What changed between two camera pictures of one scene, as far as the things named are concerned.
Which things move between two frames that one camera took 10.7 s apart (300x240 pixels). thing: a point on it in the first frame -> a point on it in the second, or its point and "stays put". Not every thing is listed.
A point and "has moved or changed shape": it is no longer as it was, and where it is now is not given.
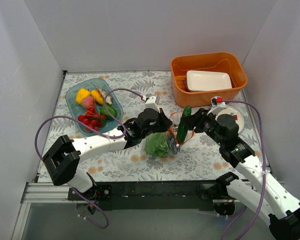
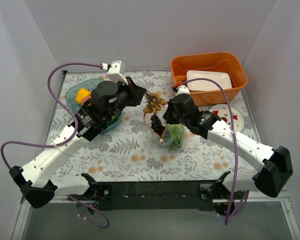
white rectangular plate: (205, 80) stays put
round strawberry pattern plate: (232, 110) stays put
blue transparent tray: (75, 108) stays put
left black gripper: (165, 121) -> (136, 91)
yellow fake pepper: (82, 93) stays put
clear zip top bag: (163, 144) has moved or changed shape
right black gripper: (193, 120) -> (168, 114)
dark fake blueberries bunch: (174, 149) has moved or changed shape
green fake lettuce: (156, 144) -> (174, 135)
